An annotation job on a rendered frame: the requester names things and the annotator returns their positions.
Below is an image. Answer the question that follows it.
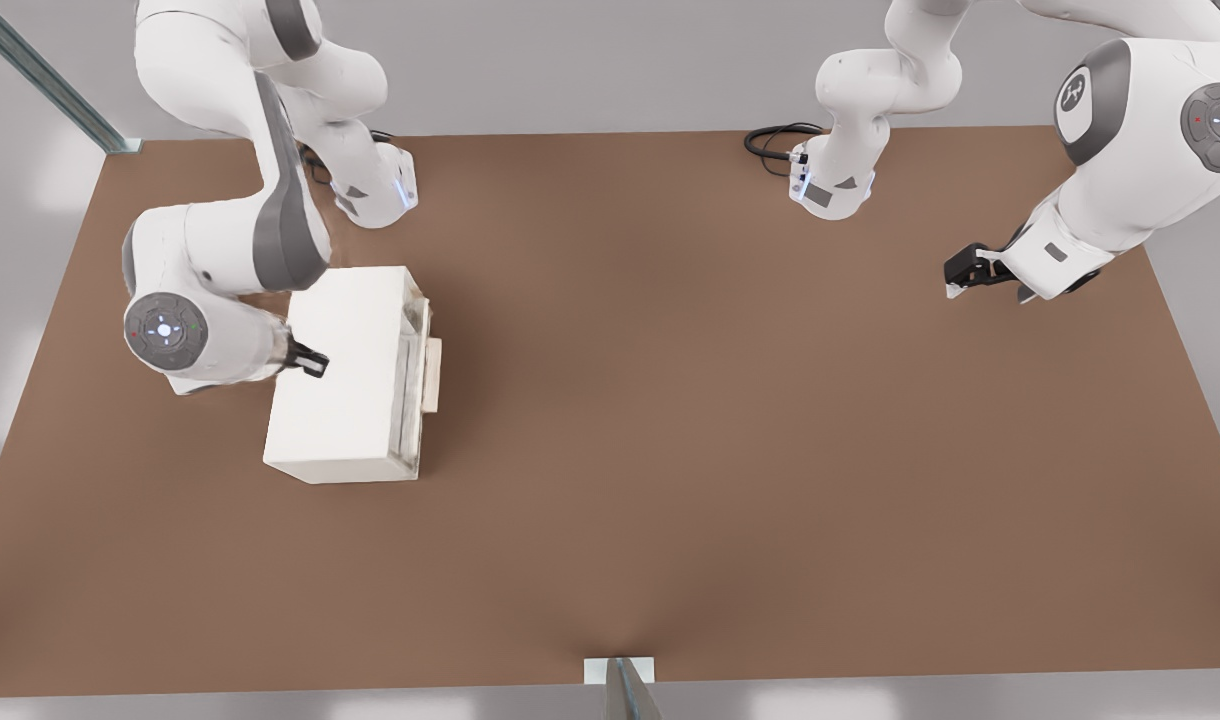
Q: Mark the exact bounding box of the white oven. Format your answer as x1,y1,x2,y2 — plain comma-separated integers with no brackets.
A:
263,265,431,485

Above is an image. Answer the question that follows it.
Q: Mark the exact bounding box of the oven door with pale handle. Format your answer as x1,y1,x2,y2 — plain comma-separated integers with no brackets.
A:
390,295,443,479

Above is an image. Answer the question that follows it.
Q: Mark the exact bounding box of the black cable loop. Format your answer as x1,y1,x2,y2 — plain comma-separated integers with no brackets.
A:
298,130,396,186
744,123,826,178

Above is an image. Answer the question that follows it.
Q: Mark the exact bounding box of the silver frame post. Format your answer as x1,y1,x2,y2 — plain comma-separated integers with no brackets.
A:
583,656,663,720
0,0,143,155

